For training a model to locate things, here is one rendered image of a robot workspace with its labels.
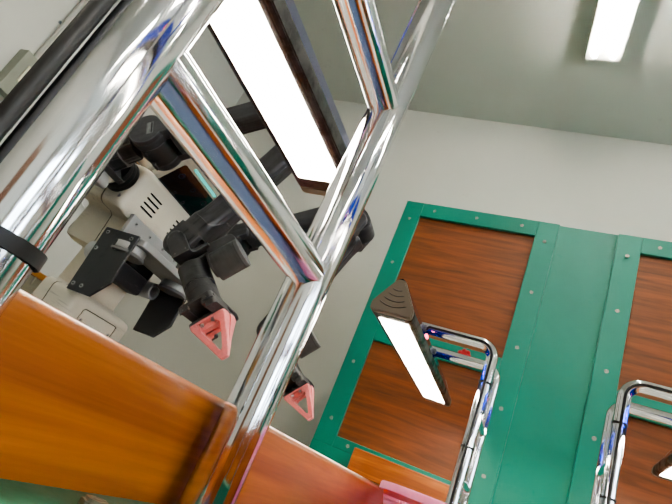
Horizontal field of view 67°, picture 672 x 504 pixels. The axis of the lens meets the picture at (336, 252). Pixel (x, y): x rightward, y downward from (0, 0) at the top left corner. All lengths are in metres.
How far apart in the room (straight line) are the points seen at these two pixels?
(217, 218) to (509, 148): 2.46
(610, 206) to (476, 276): 1.38
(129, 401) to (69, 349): 0.04
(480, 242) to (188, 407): 1.69
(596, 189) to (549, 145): 0.39
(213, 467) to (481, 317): 1.55
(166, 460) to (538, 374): 1.50
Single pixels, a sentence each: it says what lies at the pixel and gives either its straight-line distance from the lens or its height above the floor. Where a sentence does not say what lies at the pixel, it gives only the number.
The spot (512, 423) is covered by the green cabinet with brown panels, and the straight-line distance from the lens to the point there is 1.64.
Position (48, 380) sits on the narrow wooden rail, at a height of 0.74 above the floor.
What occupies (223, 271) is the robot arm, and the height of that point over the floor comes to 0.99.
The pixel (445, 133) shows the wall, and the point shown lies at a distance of 3.32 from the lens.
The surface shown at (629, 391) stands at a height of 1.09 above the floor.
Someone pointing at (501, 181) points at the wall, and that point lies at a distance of 3.08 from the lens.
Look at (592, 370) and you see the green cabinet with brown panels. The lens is 1.69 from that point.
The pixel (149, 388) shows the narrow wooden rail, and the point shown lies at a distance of 0.22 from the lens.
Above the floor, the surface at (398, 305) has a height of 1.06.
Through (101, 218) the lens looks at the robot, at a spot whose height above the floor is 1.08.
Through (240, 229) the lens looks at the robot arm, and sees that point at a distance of 1.46.
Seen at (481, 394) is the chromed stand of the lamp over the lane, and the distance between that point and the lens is 1.06.
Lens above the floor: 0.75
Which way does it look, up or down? 23 degrees up
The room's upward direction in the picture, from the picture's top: 24 degrees clockwise
